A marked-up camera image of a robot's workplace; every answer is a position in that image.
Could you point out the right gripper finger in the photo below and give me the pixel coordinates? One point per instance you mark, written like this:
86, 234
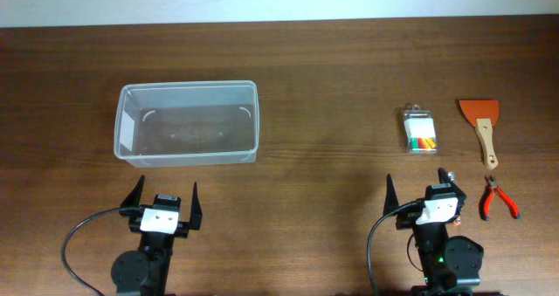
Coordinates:
445, 177
391, 203

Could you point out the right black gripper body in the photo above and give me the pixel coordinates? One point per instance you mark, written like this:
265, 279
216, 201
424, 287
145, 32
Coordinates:
406, 219

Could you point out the clear case of coloured bits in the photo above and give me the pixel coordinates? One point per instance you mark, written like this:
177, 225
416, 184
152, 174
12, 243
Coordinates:
420, 130

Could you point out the orange rail of sockets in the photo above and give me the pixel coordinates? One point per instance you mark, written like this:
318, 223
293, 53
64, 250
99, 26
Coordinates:
457, 220

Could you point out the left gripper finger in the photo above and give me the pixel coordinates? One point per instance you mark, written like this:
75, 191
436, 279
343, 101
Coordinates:
131, 203
196, 214

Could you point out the clear plastic storage container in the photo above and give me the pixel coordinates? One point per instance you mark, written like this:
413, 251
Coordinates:
190, 123

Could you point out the orange scraper with wooden handle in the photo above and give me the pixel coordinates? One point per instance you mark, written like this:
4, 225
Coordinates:
483, 116

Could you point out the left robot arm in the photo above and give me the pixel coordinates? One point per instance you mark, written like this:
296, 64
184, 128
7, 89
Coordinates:
144, 271

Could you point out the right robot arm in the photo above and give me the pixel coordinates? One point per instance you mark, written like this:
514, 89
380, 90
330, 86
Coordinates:
450, 265

